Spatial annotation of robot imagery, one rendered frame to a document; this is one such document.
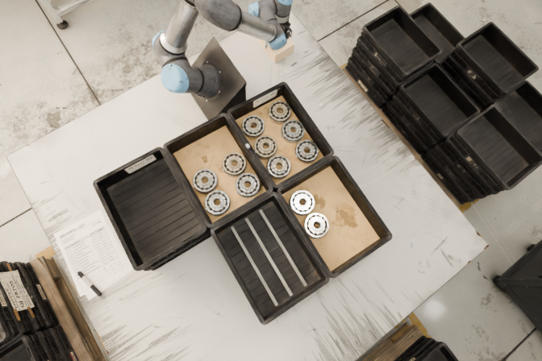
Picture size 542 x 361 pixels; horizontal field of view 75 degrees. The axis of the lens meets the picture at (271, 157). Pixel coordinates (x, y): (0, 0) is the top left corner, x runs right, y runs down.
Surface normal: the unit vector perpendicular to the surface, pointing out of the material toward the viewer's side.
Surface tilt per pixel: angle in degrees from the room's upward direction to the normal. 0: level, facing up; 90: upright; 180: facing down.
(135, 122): 0
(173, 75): 45
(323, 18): 0
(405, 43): 0
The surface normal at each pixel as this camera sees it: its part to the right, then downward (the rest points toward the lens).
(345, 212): 0.05, -0.31
